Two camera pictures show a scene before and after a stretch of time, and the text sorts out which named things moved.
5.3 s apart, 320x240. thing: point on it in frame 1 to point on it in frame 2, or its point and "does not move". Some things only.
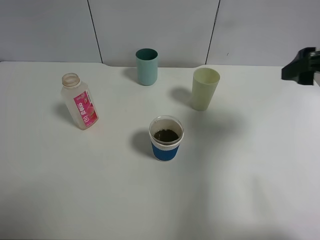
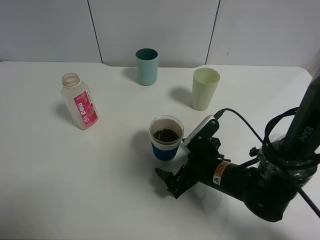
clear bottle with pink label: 80,100 does not move
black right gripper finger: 303,68 to 183,181
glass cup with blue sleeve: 166,133 does not move
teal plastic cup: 147,64 does not move
